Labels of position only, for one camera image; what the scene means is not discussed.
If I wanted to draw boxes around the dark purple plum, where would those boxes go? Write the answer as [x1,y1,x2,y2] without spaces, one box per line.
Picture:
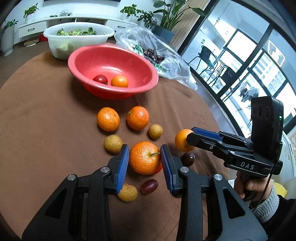
[180,152,195,167]

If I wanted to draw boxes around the tan longan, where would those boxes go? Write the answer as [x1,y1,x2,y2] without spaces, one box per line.
[104,135,123,154]
[147,124,164,140]
[117,184,138,202]

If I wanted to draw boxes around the tan longan bottom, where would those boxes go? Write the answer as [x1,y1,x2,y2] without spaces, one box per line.
[117,184,138,202]

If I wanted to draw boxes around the large orange with stem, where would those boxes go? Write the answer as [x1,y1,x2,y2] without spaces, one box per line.
[129,142,161,175]

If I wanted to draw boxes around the red grape tomato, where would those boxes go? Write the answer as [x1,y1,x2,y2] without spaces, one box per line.
[140,179,159,195]

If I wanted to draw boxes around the grey knit sleeve forearm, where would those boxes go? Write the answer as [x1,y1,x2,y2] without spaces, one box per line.
[252,184,280,223]

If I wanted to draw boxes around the person's right hand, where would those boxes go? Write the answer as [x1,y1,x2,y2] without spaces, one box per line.
[234,171,273,201]

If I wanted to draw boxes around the black metal chair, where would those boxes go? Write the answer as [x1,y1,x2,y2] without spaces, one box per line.
[188,45,218,73]

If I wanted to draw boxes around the clear plastic bag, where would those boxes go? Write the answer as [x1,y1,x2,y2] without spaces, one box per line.
[114,27,198,90]

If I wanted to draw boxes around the brown round tablecloth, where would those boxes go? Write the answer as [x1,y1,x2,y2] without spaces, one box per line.
[1,44,219,236]

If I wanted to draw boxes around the orange in bowl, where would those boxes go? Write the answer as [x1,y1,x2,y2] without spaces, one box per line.
[111,75,129,88]

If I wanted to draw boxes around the dark cherries in bag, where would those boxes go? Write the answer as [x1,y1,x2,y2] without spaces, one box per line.
[143,49,166,64]

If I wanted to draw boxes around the red cherry tomato in bowl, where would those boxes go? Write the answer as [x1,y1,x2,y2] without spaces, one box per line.
[93,75,108,85]

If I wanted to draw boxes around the red plastic colander bowl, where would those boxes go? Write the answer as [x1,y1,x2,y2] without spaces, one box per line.
[68,43,159,100]

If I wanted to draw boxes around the large potted plant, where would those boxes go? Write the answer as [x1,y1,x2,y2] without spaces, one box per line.
[152,1,207,44]

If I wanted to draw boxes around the small potted plant right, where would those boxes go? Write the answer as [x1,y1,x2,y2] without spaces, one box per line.
[120,4,141,22]

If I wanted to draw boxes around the small potted plant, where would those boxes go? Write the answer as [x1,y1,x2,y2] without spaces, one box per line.
[120,4,141,22]
[23,3,39,24]

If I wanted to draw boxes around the white plastic basin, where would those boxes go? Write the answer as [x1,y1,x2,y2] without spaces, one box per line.
[43,22,115,60]

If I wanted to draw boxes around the green vegetables in basin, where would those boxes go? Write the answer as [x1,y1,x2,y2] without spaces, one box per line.
[57,28,96,36]

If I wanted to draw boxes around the white tv cabinet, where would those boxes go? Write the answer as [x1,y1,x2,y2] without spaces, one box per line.
[18,14,137,38]

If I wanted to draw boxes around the tall white planter plant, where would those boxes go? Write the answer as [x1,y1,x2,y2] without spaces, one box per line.
[1,19,18,57]

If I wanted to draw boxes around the small potted plant left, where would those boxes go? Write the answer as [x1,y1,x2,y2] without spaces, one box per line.
[23,3,39,24]

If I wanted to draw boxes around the black camera box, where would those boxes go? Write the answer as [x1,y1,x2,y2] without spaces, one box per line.
[251,96,283,151]

